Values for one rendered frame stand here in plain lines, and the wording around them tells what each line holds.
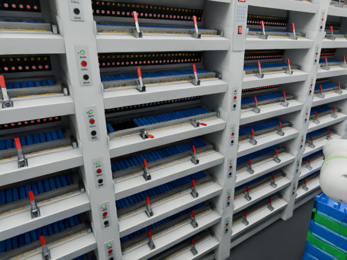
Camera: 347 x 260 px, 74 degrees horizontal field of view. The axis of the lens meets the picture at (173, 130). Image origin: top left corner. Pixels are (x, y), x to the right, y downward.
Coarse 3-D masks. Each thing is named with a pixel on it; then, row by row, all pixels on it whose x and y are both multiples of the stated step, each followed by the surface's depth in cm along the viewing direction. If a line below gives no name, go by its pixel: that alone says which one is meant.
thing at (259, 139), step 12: (264, 120) 161; (276, 120) 164; (288, 120) 164; (240, 132) 143; (252, 132) 136; (264, 132) 149; (276, 132) 152; (288, 132) 155; (240, 144) 135; (252, 144) 137; (264, 144) 141; (240, 156) 132
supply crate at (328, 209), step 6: (318, 198) 132; (318, 204) 132; (324, 204) 129; (330, 204) 137; (342, 204) 137; (324, 210) 130; (330, 210) 128; (336, 210) 125; (342, 210) 132; (336, 216) 126; (342, 216) 123
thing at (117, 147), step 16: (112, 112) 102; (128, 112) 106; (224, 112) 117; (176, 128) 105; (192, 128) 107; (208, 128) 112; (224, 128) 119; (112, 144) 89; (128, 144) 91; (144, 144) 95; (160, 144) 100
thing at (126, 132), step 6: (204, 114) 116; (210, 114) 117; (216, 114) 119; (174, 120) 107; (180, 120) 107; (186, 120) 109; (198, 120) 112; (204, 120) 114; (144, 126) 99; (150, 126) 100; (156, 126) 101; (162, 126) 103; (114, 132) 92; (120, 132) 93; (126, 132) 94; (132, 132) 96; (138, 132) 98; (150, 132) 99; (120, 138) 92
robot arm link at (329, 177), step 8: (328, 160) 79; (336, 160) 75; (344, 160) 74; (328, 168) 72; (336, 168) 70; (344, 168) 68; (320, 176) 74; (328, 176) 70; (336, 176) 68; (344, 176) 67; (320, 184) 73; (328, 184) 69; (336, 184) 68; (344, 184) 66; (328, 192) 70; (336, 192) 68; (344, 192) 66; (336, 200) 70; (344, 200) 68
